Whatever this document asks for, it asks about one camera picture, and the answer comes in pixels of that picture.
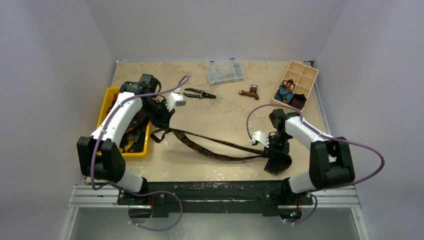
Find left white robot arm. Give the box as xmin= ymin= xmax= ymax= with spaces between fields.
xmin=76 ymin=74 xmax=186 ymax=205

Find clear plastic organizer box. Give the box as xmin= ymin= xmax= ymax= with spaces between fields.
xmin=205 ymin=58 xmax=246 ymax=86

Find black tie orange hearts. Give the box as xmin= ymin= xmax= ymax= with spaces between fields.
xmin=119 ymin=110 xmax=150 ymax=154

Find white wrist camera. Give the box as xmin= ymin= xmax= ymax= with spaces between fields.
xmin=250 ymin=131 xmax=270 ymax=148
xmin=165 ymin=92 xmax=187 ymax=112

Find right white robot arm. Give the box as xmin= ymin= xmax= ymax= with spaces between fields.
xmin=264 ymin=109 xmax=355 ymax=204

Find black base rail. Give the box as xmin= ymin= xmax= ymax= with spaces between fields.
xmin=68 ymin=178 xmax=361 ymax=220

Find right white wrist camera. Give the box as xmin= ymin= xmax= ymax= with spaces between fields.
xmin=250 ymin=131 xmax=270 ymax=148

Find wooden compartment tray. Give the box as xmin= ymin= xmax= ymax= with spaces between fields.
xmin=271 ymin=60 xmax=319 ymax=111

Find black handled pliers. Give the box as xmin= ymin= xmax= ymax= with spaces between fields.
xmin=183 ymin=87 xmax=217 ymax=99

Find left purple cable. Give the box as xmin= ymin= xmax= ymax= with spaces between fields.
xmin=90 ymin=74 xmax=191 ymax=232

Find dark red rolled tie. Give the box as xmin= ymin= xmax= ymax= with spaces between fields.
xmin=289 ymin=93 xmax=307 ymax=111

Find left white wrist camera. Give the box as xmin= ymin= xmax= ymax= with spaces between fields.
xmin=165 ymin=92 xmax=187 ymax=112

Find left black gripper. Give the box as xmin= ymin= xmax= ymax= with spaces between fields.
xmin=140 ymin=99 xmax=176 ymax=131

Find dark brown patterned tie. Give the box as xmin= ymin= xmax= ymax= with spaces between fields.
xmin=150 ymin=127 xmax=293 ymax=175

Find yellow plastic bin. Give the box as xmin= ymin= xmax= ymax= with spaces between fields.
xmin=96 ymin=87 xmax=152 ymax=158

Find orange black striped tie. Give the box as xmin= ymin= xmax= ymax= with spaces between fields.
xmin=106 ymin=93 xmax=119 ymax=115

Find purple cable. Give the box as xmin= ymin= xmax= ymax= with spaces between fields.
xmin=245 ymin=103 xmax=386 ymax=225
xmin=90 ymin=74 xmax=191 ymax=232

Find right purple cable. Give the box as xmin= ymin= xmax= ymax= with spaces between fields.
xmin=245 ymin=103 xmax=386 ymax=225

